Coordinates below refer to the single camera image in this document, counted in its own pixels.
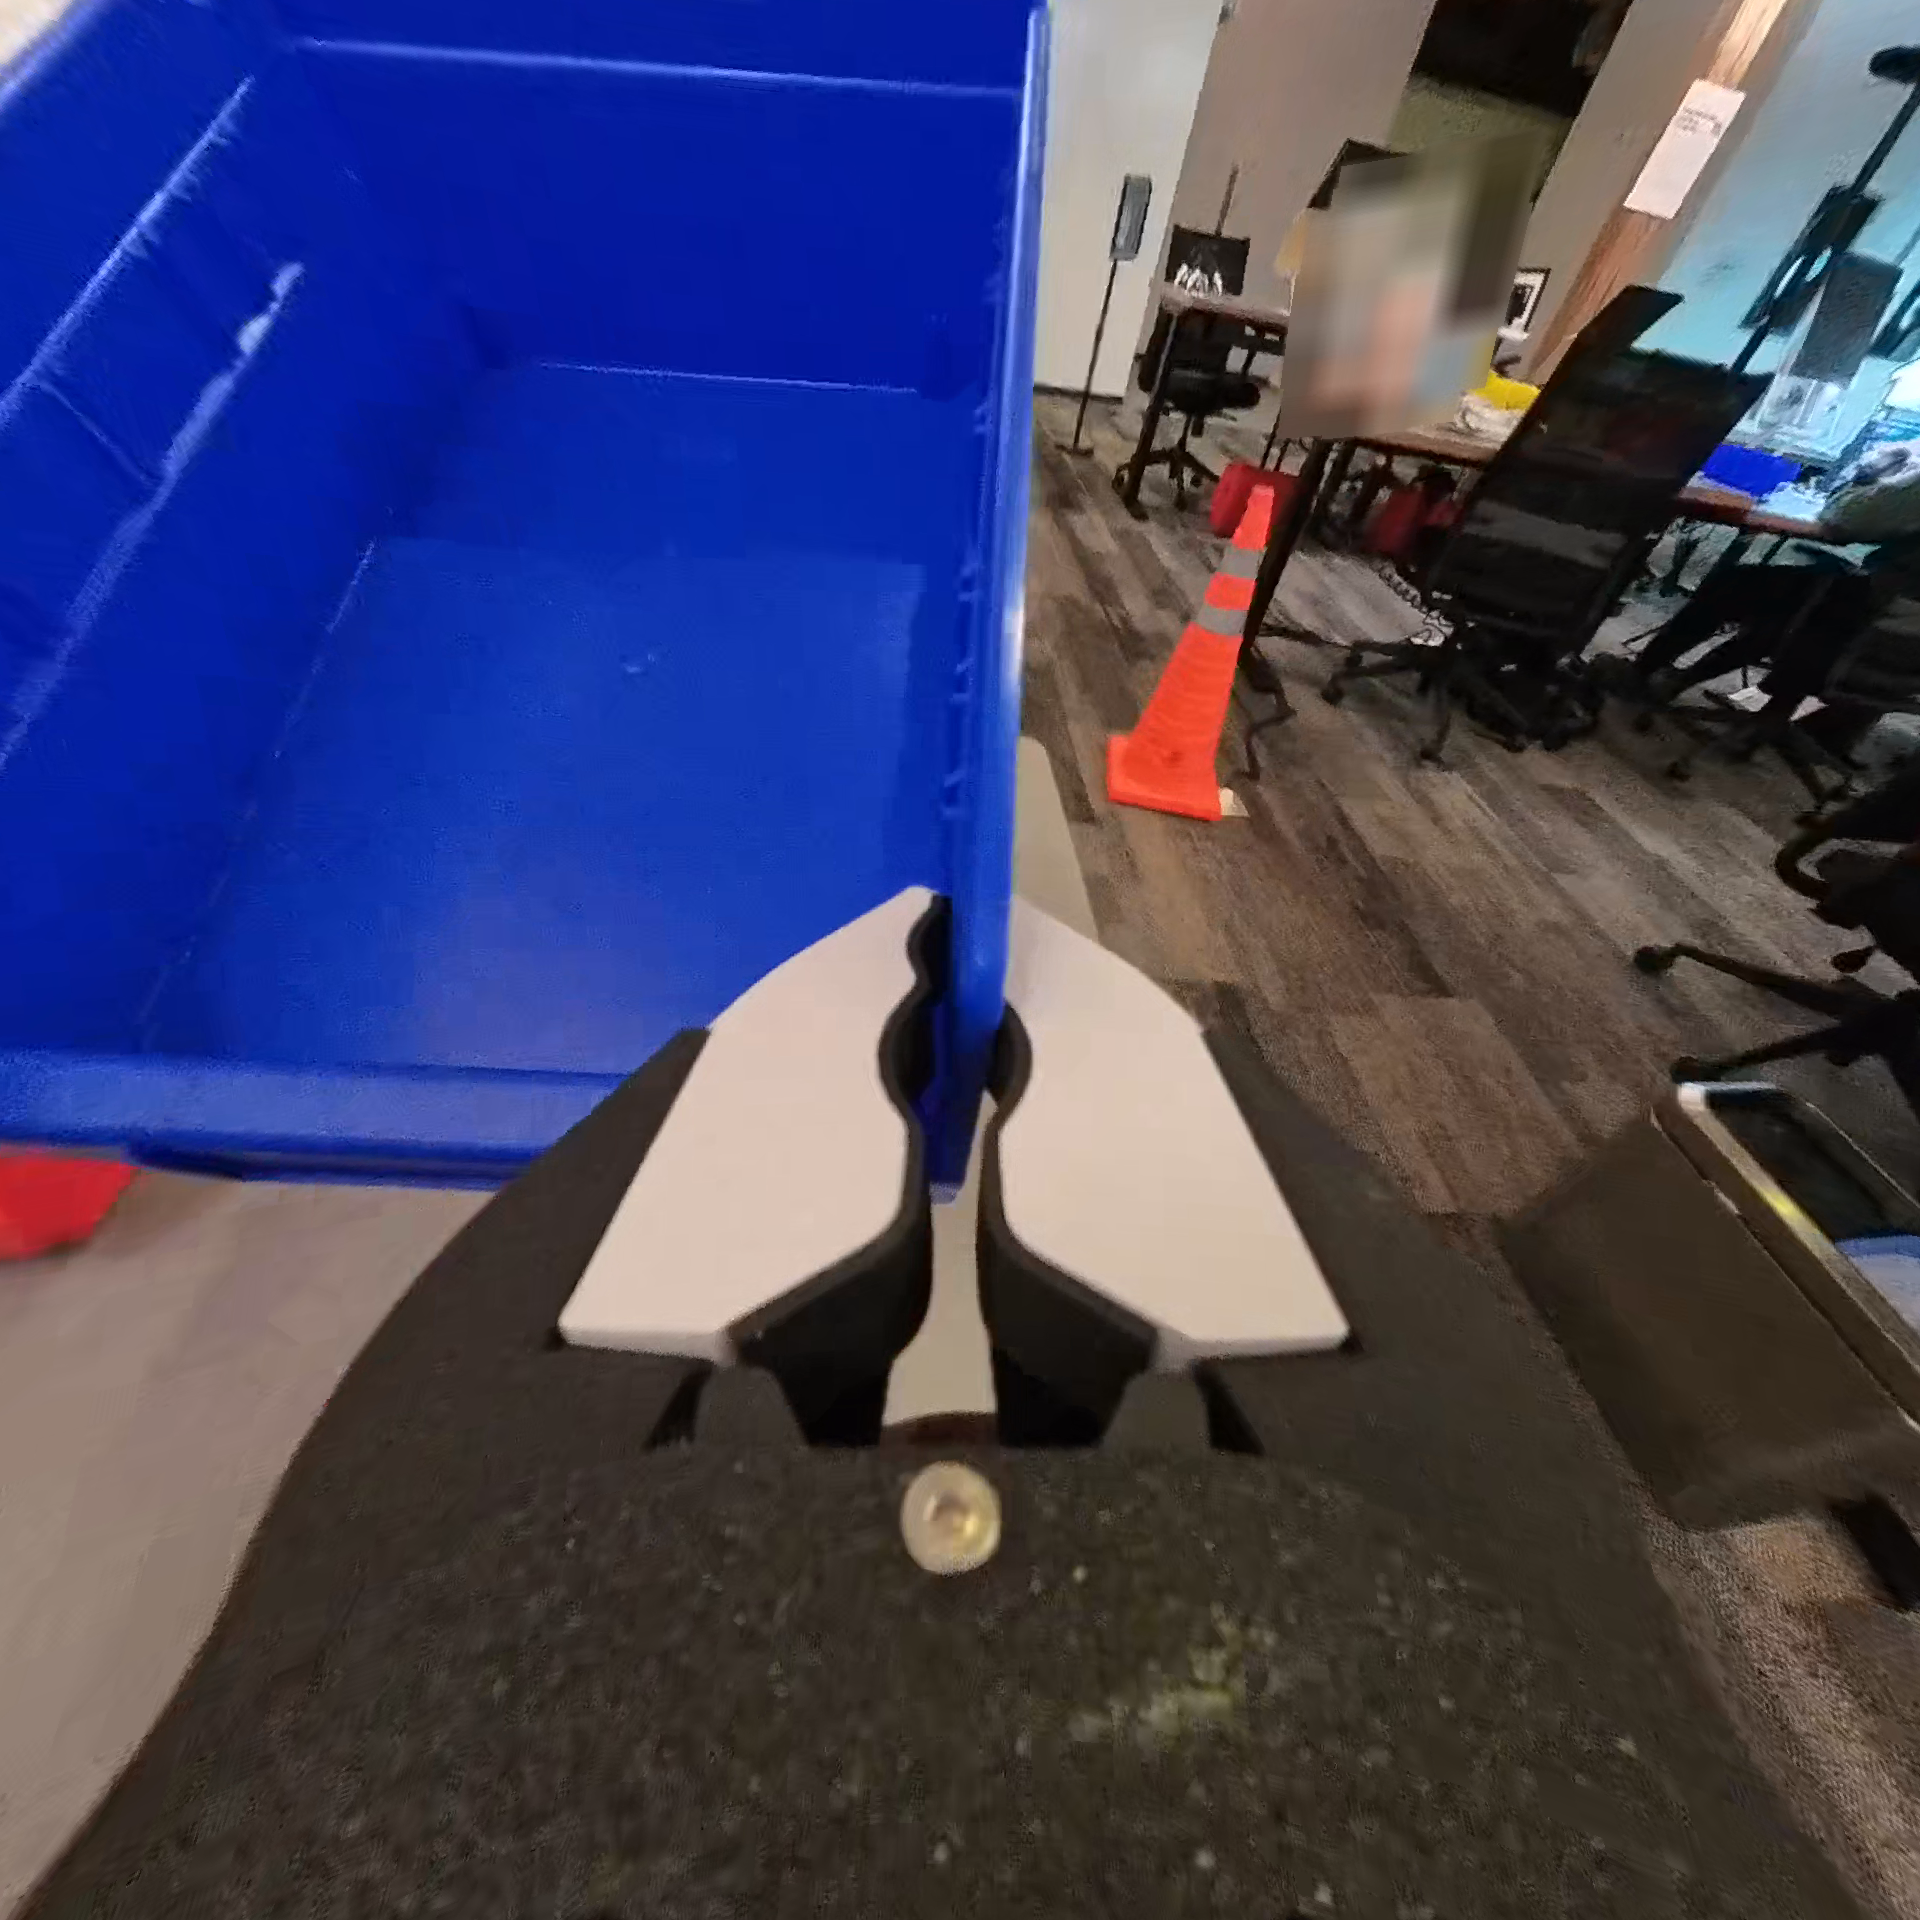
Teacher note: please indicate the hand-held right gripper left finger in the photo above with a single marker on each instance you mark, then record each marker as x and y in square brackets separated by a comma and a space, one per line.
[751, 1170]

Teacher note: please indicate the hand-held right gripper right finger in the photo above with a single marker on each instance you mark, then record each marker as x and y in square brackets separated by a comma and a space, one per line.
[1165, 1170]

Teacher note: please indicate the blue plastic bin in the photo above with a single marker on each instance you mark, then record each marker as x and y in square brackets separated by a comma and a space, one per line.
[451, 601]

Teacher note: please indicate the red plastic bin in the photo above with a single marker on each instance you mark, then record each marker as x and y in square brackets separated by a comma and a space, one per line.
[54, 1200]

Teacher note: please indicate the orange striped bar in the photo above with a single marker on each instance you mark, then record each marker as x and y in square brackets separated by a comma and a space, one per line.
[1194, 676]

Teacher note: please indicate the red bag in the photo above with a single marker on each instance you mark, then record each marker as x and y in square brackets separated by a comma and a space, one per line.
[1246, 496]

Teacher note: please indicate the black mesh office chair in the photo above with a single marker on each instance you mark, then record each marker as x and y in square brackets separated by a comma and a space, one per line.
[1561, 510]

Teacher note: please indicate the wooden table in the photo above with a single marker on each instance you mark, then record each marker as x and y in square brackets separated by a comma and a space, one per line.
[1441, 450]

